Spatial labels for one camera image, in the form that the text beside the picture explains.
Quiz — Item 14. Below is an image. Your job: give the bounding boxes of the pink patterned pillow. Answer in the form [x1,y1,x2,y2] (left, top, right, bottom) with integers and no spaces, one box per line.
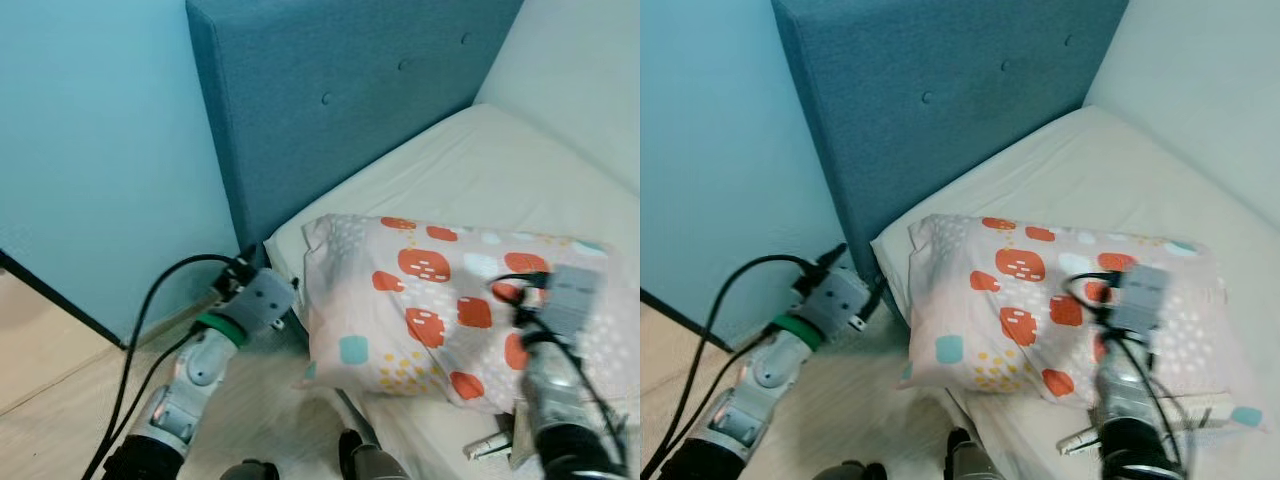
[293,213,641,414]
[897,213,1266,433]

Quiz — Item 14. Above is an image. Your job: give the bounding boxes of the blue and white book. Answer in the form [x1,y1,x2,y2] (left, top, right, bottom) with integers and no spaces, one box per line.
[1160,395,1233,436]
[508,410,546,471]

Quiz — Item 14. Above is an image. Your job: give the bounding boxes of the robot right leg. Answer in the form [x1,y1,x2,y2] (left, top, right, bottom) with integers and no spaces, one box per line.
[338,428,406,480]
[945,427,1006,480]

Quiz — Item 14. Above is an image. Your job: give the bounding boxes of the dark baseboard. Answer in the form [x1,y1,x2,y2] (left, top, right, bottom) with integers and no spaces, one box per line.
[640,288,723,353]
[0,248,129,351]

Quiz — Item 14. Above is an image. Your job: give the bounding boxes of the blue fabric headboard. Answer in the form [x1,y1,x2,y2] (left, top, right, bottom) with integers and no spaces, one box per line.
[185,0,527,269]
[770,0,1131,293]

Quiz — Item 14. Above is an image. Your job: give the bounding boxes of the cream sheeted mattress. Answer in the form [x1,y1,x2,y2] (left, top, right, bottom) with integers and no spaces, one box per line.
[872,105,1280,480]
[263,103,641,480]

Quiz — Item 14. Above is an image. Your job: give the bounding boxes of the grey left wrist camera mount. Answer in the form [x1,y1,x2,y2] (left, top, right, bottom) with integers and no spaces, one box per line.
[795,268,871,336]
[222,268,299,336]

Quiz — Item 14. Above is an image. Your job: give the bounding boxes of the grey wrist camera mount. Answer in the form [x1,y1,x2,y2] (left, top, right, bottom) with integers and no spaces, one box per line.
[795,268,871,336]
[545,264,602,341]
[222,268,299,336]
[1110,264,1171,336]

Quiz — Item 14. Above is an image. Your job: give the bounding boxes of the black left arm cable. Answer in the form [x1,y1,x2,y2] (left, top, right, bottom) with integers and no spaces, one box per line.
[640,243,851,480]
[80,253,256,480]

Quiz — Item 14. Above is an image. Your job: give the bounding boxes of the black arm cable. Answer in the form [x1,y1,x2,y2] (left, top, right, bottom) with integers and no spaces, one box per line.
[640,243,851,480]
[487,272,631,480]
[80,253,256,480]
[1065,272,1196,480]

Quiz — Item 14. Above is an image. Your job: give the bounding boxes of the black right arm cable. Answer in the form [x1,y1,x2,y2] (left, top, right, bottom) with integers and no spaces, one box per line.
[487,272,631,480]
[1065,272,1196,480]

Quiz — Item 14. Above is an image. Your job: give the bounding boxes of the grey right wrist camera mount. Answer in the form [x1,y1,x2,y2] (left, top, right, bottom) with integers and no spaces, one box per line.
[1110,264,1171,336]
[545,264,602,341]

